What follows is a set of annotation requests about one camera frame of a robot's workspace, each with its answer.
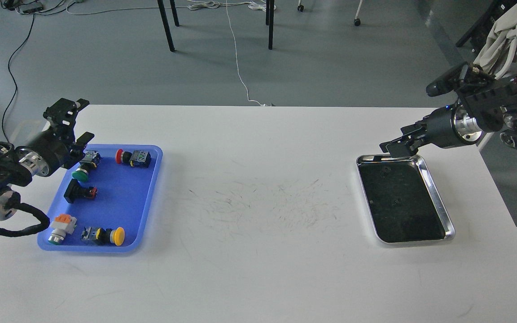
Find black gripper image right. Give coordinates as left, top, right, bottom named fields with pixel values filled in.
left=379, top=105, right=471, bottom=158

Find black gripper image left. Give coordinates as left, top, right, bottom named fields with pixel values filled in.
left=17, top=98, right=95, bottom=177

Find silver metal tray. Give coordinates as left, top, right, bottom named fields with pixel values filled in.
left=356, top=155, right=456, bottom=247

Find blue plastic tray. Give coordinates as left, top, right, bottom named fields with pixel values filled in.
left=37, top=144, right=163, bottom=253

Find white orange push button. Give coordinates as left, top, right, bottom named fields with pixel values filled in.
left=48, top=214, right=77, bottom=245

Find yellow mushroom push button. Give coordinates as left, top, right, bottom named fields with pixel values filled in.
left=80, top=227, right=126, bottom=247

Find beige cloth on chair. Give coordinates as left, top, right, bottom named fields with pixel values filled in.
left=473, top=4, right=517, bottom=79

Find black table leg left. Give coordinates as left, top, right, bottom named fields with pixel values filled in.
left=157, top=0, right=180, bottom=52

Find black table leg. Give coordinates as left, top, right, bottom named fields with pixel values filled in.
left=265, top=0, right=275, bottom=50
left=157, top=0, right=180, bottom=52

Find black table leg right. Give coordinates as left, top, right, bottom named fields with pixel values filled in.
left=265, top=0, right=275, bottom=50

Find green push button switch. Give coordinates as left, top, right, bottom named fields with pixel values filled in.
left=71, top=150, right=102, bottom=183

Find black selector switch red base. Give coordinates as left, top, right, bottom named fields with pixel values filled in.
left=64, top=184, right=98, bottom=204

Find red push button switch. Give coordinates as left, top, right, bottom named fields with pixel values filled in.
left=115, top=149, right=152, bottom=168

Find black cable on floor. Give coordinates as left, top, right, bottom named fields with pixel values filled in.
left=0, top=0, right=68, bottom=131

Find white cable on floor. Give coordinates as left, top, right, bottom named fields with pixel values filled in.
left=188, top=0, right=277, bottom=107

